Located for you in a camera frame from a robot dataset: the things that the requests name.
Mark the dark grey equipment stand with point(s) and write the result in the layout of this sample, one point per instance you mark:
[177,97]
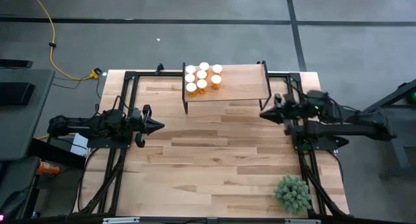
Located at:
[406,120]

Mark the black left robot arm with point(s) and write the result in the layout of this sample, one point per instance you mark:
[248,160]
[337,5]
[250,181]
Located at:
[81,125]

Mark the white box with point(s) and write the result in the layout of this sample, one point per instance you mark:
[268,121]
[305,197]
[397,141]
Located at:
[79,144]

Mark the wooden shelf black metal frame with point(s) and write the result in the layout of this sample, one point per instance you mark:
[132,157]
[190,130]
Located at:
[240,84]

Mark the black flat bar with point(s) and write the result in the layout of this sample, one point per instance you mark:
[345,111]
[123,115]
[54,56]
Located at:
[16,63]

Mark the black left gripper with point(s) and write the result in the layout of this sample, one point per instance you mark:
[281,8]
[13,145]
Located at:
[140,126]

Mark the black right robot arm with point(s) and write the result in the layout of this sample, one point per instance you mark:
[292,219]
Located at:
[344,130]

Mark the black table clamp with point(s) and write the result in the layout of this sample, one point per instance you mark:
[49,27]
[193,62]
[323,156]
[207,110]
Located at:
[160,69]

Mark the silver table bracket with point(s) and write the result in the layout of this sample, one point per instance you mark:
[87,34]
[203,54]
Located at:
[121,220]

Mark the small green artificial plant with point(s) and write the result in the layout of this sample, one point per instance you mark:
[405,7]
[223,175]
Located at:
[292,194]

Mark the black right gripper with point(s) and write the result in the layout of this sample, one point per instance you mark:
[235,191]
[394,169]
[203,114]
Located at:
[294,112]

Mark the black rectangular pad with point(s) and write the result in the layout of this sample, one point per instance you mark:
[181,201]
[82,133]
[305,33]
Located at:
[16,94]

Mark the grey desk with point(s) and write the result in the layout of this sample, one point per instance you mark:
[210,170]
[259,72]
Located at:
[26,126]

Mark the orange can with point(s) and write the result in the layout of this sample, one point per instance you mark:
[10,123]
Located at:
[48,168]

